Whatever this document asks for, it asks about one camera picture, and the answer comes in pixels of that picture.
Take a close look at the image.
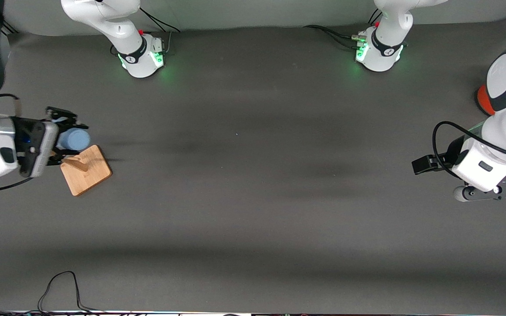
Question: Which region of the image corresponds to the thin black loose cable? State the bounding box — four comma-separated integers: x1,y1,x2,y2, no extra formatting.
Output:
38,271,104,315

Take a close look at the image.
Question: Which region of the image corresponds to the black base cable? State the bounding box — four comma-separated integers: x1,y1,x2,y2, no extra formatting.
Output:
303,8,381,50
139,8,181,34

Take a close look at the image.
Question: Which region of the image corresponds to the wooden cup rack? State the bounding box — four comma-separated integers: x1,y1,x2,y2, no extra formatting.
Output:
60,145,112,197

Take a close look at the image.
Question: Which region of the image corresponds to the black right base cable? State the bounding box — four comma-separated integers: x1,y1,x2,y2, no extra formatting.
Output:
139,8,181,34

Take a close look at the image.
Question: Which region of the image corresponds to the black left base cable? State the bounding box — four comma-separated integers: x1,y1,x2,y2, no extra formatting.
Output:
303,8,381,50

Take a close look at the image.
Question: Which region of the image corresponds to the light blue cup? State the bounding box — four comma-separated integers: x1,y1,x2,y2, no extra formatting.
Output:
58,128,91,151

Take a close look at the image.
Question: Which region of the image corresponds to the orange round object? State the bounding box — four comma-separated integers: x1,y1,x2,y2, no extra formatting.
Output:
476,84,498,116

